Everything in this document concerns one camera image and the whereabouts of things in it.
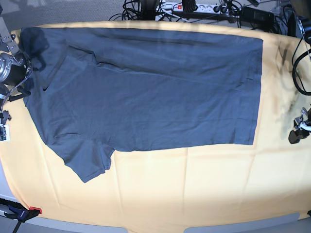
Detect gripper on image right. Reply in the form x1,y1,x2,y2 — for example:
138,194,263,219
288,108,311,144

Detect blue-grey T-shirt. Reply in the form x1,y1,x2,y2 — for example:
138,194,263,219
20,28,263,182

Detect black arm on image left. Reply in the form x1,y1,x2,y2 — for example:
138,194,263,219
0,17,33,119

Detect black power adapter brick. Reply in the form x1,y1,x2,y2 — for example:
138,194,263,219
241,6,274,25

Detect white power strip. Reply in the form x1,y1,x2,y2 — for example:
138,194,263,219
160,1,239,17

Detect blue black bar clamp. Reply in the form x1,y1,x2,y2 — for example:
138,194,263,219
0,198,42,233

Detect black robot base post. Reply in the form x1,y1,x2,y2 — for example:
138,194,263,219
139,0,158,21

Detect black cable bundle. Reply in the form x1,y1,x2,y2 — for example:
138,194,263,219
109,0,287,33

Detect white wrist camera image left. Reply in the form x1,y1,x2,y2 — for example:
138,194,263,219
0,124,10,141

